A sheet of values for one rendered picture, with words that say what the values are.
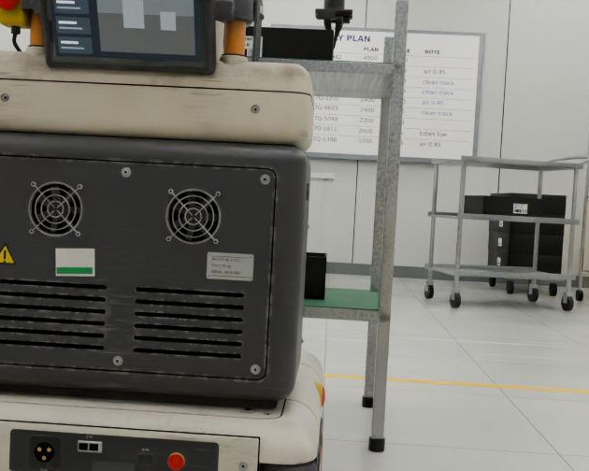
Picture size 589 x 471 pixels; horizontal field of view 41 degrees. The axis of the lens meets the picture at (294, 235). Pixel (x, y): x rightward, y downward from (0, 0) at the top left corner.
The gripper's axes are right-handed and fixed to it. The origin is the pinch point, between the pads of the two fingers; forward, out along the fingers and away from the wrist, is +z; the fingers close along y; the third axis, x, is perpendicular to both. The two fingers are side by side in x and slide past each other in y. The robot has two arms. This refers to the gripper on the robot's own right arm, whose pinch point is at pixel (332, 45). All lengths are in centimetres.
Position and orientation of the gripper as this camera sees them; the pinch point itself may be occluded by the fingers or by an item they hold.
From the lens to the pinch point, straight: 224.5
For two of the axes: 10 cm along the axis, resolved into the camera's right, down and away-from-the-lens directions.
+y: -10.0, -0.5, 0.5
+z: -0.4, 10.0, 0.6
